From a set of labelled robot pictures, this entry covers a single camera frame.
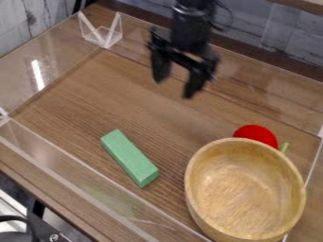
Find black cable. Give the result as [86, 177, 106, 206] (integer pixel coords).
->
[0, 215, 34, 242]

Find red plush fruit green leaf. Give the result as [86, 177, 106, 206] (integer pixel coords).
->
[232, 125, 288, 153]

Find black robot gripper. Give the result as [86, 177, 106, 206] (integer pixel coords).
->
[148, 4, 218, 99]

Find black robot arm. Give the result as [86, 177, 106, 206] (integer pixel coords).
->
[148, 0, 233, 99]

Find green rectangular block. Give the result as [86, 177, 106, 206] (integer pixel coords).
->
[101, 130, 160, 188]

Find black table leg bracket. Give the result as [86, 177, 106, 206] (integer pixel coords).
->
[26, 200, 70, 242]

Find clear acrylic tray walls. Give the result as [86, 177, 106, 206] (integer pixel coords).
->
[0, 4, 323, 242]

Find clear acrylic corner bracket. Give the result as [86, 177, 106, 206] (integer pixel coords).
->
[77, 11, 122, 49]

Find wooden bowl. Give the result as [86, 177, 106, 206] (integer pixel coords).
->
[184, 138, 307, 242]

